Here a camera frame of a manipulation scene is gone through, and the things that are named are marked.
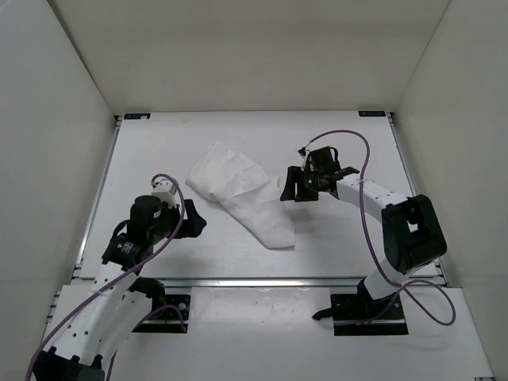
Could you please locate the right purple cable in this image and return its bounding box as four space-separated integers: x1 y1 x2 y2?
303 130 456 327

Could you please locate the right blue corner label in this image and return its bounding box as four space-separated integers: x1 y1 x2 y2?
358 110 386 117

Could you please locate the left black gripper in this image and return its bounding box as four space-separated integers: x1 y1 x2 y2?
152 194 208 237

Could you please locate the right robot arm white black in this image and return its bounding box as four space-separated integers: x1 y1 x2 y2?
280 146 447 324

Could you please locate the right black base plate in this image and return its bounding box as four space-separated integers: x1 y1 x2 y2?
330 294 409 337

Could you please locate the white pleated skirt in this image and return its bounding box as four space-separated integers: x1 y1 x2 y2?
186 141 295 250

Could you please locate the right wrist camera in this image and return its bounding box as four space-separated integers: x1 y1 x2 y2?
298 146 310 170

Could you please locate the aluminium front rail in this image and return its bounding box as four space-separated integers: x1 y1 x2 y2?
160 277 361 288

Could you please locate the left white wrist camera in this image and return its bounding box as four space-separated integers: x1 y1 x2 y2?
151 179 177 208

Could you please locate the blue corner label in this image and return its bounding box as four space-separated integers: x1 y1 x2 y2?
123 113 151 120
358 110 386 117

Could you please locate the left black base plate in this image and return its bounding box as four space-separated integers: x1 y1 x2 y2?
133 294 191 334

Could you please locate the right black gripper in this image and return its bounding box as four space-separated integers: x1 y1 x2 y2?
281 167 323 202

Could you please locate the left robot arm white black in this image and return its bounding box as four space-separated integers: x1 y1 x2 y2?
27 195 206 380

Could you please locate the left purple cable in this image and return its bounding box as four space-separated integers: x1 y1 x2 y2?
24 173 187 381

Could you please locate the purple cable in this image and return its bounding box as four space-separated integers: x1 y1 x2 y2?
303 130 456 327
24 173 187 381

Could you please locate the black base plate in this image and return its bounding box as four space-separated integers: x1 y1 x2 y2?
330 294 409 337
133 294 191 334

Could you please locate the left blue corner label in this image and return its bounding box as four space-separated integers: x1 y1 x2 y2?
123 113 151 120

